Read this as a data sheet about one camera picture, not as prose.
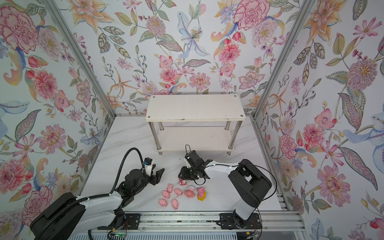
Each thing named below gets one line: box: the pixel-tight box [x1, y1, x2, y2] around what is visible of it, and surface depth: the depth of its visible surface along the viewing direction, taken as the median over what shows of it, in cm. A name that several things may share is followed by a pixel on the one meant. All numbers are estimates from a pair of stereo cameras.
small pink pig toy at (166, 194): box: [162, 190, 171, 199], surface depth 83 cm
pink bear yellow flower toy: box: [196, 187, 207, 201], surface depth 82 cm
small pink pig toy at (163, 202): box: [158, 198, 168, 207], surface depth 80 cm
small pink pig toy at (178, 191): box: [174, 188, 183, 196], surface depth 84 cm
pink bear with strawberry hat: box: [179, 178, 188, 186], surface depth 86 cm
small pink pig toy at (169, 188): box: [167, 183, 174, 193], surface depth 85 cm
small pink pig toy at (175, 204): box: [172, 199, 179, 210], surface depth 80 cm
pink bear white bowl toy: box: [184, 185, 195, 198], surface depth 83 cm
